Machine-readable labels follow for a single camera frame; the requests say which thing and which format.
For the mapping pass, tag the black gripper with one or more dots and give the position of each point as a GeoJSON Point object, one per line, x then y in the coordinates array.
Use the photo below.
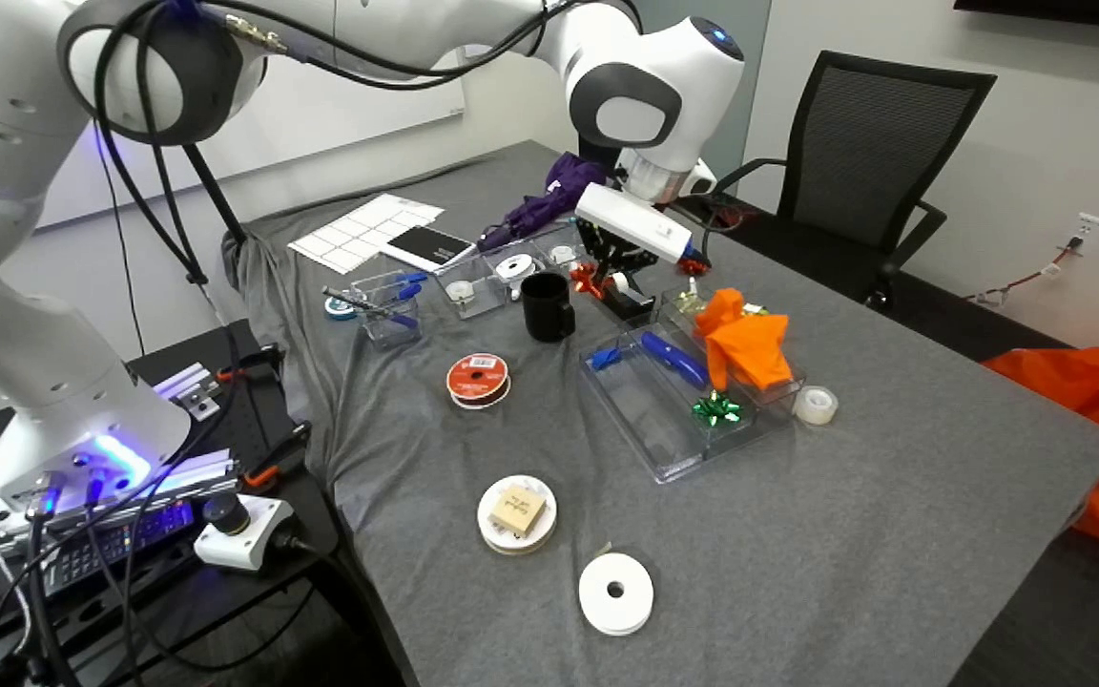
{"type": "Point", "coordinates": [612, 253]}

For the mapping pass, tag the red gift bow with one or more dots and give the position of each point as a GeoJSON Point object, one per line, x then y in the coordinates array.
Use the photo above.
{"type": "Point", "coordinates": [590, 281]}
{"type": "Point", "coordinates": [697, 267]}

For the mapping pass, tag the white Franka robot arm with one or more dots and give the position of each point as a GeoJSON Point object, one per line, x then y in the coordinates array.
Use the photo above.
{"type": "Point", "coordinates": [15, 128]}

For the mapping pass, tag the small white ribbon spool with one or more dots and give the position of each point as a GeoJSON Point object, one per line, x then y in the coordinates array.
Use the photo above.
{"type": "Point", "coordinates": [511, 270]}

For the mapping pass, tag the clear tray holding white spools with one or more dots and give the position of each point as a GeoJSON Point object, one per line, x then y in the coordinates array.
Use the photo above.
{"type": "Point", "coordinates": [487, 291]}

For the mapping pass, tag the long clear plastic tray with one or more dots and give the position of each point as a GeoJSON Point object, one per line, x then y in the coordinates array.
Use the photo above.
{"type": "Point", "coordinates": [639, 414]}

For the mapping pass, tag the clear tray holding bows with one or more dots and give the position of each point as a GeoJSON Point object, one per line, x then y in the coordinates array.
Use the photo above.
{"type": "Point", "coordinates": [759, 409]}

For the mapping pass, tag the clear tray holding pens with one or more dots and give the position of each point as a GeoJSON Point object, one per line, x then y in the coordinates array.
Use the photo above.
{"type": "Point", "coordinates": [384, 309]}

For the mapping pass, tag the plain white ribbon spool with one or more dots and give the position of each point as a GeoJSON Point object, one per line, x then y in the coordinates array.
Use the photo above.
{"type": "Point", "coordinates": [614, 592]}

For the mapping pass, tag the small white tape roll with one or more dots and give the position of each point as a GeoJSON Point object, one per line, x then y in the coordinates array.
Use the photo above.
{"type": "Point", "coordinates": [460, 291]}
{"type": "Point", "coordinates": [561, 258]}
{"type": "Point", "coordinates": [815, 407]}

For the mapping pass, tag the black tape dispenser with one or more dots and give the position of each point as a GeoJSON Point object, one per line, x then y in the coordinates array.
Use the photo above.
{"type": "Point", "coordinates": [636, 309]}

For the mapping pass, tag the black cup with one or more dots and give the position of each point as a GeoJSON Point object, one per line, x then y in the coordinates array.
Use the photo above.
{"type": "Point", "coordinates": [547, 311]}

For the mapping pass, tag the short blue marker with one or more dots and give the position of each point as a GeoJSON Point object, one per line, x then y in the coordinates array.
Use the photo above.
{"type": "Point", "coordinates": [607, 358]}

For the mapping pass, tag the gold gift bow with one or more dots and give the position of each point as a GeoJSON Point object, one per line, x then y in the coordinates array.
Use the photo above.
{"type": "Point", "coordinates": [689, 304]}

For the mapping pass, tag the purple cloth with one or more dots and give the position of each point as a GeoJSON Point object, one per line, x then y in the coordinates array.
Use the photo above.
{"type": "Point", "coordinates": [534, 206]}

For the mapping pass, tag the long blue marker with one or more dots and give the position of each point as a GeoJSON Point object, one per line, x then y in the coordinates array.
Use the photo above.
{"type": "Point", "coordinates": [672, 361]}

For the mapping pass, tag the black phone in white box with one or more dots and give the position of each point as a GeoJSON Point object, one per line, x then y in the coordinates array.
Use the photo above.
{"type": "Point", "coordinates": [427, 246]}

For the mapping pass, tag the green gift bow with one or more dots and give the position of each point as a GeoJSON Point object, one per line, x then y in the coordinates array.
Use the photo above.
{"type": "Point", "coordinates": [720, 407]}

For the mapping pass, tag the loose blue marker cap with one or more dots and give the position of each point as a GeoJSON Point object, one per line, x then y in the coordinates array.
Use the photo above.
{"type": "Point", "coordinates": [411, 284]}

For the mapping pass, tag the pen with blue cap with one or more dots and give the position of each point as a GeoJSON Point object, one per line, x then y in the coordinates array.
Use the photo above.
{"type": "Point", "coordinates": [402, 324]}

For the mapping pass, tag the silver grey pen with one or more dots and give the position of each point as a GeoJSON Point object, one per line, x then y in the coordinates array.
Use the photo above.
{"type": "Point", "coordinates": [365, 311]}

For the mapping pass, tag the white label sheet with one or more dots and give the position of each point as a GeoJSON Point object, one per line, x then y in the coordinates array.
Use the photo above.
{"type": "Point", "coordinates": [365, 230]}

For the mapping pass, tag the white spool with tan card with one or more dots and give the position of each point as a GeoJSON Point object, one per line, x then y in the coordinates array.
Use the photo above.
{"type": "Point", "coordinates": [516, 515]}

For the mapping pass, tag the grey tablecloth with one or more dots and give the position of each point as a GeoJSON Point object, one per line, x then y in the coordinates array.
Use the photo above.
{"type": "Point", "coordinates": [766, 538]}

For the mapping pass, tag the black mesh office chair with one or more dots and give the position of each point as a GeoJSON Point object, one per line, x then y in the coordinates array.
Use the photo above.
{"type": "Point", "coordinates": [875, 156]}

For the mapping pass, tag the black tripod pole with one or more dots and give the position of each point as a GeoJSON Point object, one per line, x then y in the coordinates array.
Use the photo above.
{"type": "Point", "coordinates": [220, 193]}

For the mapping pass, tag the small silver metal block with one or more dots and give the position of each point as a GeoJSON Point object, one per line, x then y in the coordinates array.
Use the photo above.
{"type": "Point", "coordinates": [190, 386]}

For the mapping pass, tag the orange fabric pile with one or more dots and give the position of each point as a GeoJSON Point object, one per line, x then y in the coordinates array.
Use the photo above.
{"type": "Point", "coordinates": [1084, 422]}

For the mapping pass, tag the silver electronics box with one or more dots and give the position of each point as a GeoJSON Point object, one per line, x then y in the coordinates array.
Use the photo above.
{"type": "Point", "coordinates": [106, 502]}

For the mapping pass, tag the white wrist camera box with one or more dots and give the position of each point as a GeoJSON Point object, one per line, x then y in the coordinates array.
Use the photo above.
{"type": "Point", "coordinates": [632, 225]}

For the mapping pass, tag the white wall outlet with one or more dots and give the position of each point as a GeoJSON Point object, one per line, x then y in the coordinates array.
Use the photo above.
{"type": "Point", "coordinates": [1089, 230]}

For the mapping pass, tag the black wall television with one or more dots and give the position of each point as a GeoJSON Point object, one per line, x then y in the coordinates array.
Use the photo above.
{"type": "Point", "coordinates": [1058, 10]}

